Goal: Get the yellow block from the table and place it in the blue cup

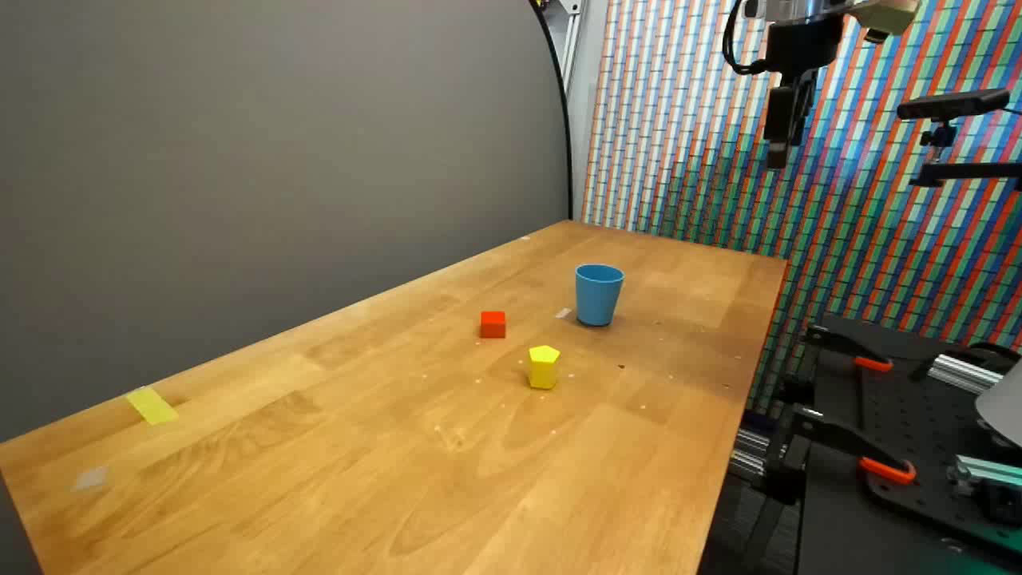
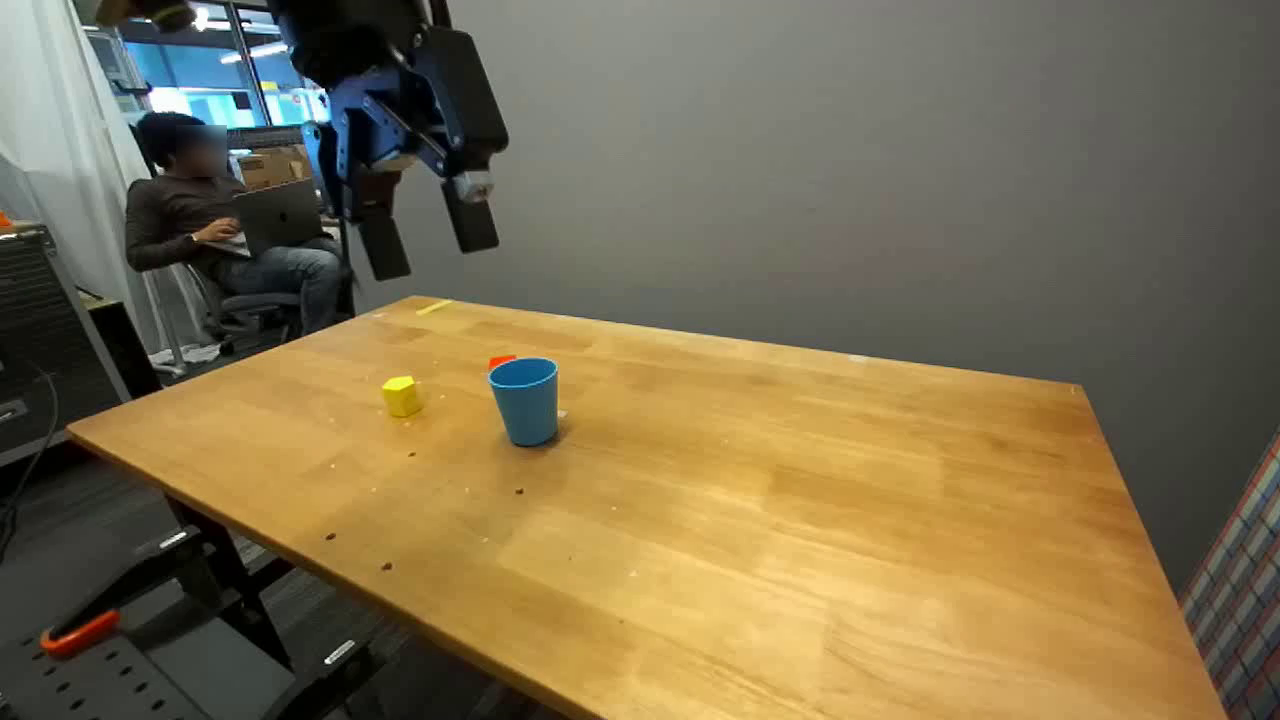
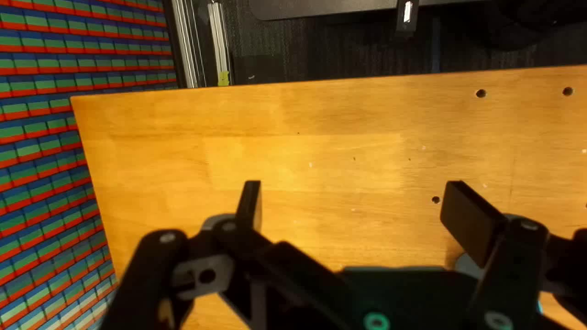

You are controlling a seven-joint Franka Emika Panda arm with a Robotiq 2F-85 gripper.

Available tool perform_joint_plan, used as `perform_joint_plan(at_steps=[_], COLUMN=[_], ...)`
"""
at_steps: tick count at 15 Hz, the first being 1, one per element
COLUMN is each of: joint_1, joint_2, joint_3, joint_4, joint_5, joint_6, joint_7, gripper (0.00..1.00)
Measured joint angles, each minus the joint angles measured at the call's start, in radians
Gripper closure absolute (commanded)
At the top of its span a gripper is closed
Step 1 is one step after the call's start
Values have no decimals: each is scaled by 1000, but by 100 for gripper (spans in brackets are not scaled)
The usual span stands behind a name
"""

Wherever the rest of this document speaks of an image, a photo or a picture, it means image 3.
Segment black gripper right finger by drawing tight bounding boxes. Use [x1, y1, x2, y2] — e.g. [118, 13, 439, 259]
[439, 180, 587, 330]

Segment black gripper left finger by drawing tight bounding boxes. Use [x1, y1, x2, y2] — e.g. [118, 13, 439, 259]
[100, 178, 345, 330]

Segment multicolour striped fabric panel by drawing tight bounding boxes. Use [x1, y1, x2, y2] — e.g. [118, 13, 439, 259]
[0, 0, 180, 330]

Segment aluminium profile rail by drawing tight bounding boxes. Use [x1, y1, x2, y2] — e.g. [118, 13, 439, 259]
[169, 0, 206, 90]
[206, 0, 235, 88]

